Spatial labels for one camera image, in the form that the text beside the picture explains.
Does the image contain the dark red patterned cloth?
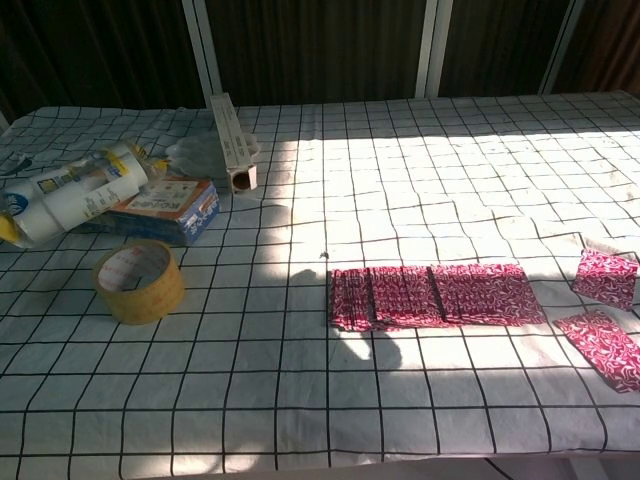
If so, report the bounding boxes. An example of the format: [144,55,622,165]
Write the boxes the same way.
[327,263,546,334]

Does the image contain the black-checked white tablecloth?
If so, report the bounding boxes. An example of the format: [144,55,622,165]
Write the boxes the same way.
[0,89,640,479]

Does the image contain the long white cardboard box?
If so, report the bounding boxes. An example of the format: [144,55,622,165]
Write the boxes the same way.
[209,93,259,194]

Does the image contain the clear flower-shaped plastic tray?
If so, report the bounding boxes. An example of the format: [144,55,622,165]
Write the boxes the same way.
[164,127,263,179]

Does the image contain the orange and blue tissue box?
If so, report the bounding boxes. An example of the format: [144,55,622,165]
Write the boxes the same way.
[74,177,222,246]

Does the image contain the yellow packing tape roll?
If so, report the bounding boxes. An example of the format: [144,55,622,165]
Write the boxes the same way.
[93,238,186,326]

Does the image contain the dark curtain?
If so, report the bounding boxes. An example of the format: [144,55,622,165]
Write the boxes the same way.
[0,0,640,126]

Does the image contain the wrapped paper towel roll pack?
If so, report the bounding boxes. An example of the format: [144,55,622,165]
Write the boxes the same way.
[0,141,169,249]

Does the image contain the aluminium frame post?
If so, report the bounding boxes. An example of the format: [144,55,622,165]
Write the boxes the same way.
[416,0,453,99]
[538,0,586,96]
[181,0,223,109]

